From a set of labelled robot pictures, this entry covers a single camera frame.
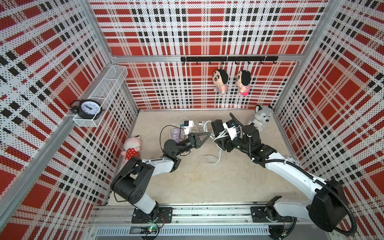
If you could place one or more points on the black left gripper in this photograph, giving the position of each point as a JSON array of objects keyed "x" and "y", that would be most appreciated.
[{"x": 194, "y": 140}]

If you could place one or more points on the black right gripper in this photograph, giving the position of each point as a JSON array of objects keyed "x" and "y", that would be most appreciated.
[{"x": 225, "y": 141}]

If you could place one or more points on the black power strip with cord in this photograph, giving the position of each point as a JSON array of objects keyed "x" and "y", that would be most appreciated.
[{"x": 217, "y": 131}]

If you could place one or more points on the purple power strip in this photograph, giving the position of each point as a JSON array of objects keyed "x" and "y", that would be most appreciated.
[{"x": 176, "y": 134}]

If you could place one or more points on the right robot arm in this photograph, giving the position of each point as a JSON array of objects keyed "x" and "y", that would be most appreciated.
[{"x": 326, "y": 205}]

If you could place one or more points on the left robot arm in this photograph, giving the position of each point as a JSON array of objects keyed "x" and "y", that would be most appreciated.
[{"x": 133, "y": 179}]

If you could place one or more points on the grey white husky plush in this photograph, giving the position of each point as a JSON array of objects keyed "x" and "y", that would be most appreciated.
[{"x": 261, "y": 117}]

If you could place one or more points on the blue shorts hanging doll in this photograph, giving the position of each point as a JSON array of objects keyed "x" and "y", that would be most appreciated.
[{"x": 220, "y": 80}]

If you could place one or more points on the pink skirt hanging doll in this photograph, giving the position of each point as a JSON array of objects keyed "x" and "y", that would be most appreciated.
[{"x": 243, "y": 79}]

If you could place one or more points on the pink plush red dress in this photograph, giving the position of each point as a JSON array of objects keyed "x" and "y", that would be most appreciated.
[{"x": 131, "y": 148}]

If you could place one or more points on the green circuit board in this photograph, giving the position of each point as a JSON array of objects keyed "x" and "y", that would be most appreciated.
[{"x": 145, "y": 230}]

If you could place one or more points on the black alarm clock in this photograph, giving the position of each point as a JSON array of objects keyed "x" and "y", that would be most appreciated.
[{"x": 86, "y": 109}]

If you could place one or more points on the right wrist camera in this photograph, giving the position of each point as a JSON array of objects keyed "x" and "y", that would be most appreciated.
[{"x": 232, "y": 129}]

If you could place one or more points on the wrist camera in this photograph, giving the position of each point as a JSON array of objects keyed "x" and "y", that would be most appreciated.
[
  {"x": 232, "y": 129},
  {"x": 187, "y": 127}
]

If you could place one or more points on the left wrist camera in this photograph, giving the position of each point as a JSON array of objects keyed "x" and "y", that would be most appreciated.
[{"x": 187, "y": 127}]

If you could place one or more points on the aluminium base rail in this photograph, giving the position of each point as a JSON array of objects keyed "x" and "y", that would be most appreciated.
[{"x": 201, "y": 221}]

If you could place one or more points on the black hook rail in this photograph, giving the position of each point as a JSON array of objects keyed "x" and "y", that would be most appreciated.
[{"x": 261, "y": 59}]

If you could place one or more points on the white wire shelf basket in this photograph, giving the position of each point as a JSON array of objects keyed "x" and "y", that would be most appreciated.
[{"x": 104, "y": 92}]

